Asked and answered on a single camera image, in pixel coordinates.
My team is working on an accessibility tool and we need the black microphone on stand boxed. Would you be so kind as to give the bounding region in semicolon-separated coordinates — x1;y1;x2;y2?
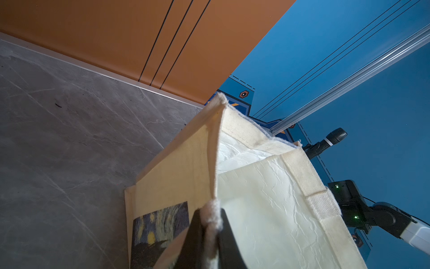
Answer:
302;128;348;160

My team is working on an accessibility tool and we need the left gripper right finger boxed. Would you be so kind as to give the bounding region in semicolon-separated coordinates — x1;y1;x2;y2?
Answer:
217;208;247;269

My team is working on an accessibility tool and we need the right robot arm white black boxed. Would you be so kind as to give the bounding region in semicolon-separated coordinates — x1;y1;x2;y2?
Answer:
328;180;430;254

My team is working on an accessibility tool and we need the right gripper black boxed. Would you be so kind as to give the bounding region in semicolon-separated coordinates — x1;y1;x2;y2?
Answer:
328;180;372;232

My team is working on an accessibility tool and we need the cream canvas bag starry print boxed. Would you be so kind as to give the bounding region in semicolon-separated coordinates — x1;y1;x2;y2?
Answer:
125;94;366;269

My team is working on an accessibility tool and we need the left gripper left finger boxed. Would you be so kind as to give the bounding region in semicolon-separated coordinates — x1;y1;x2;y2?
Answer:
174;209;205;269

